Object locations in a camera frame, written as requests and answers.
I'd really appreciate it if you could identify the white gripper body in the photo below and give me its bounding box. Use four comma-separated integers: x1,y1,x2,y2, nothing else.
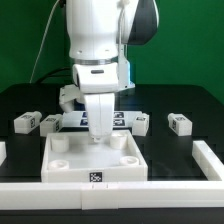
59,63,119,112

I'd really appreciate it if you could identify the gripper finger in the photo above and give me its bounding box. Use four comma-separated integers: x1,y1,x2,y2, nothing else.
84,93,115,142

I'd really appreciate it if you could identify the white U-shaped fence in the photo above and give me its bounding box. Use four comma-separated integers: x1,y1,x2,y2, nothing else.
0,141,224,210

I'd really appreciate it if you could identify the black cable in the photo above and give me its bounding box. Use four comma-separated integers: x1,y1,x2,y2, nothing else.
34,67,73,84

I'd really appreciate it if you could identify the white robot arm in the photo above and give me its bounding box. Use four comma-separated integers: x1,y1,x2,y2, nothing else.
59,0,159,139

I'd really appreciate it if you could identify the white tag sheet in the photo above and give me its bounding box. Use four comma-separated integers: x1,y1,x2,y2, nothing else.
62,111,142,128

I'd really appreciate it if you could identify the white cable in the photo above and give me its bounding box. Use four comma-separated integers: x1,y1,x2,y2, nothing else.
29,0,66,84

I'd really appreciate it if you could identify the white square tabletop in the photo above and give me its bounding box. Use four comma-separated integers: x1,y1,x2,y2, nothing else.
41,130,148,183

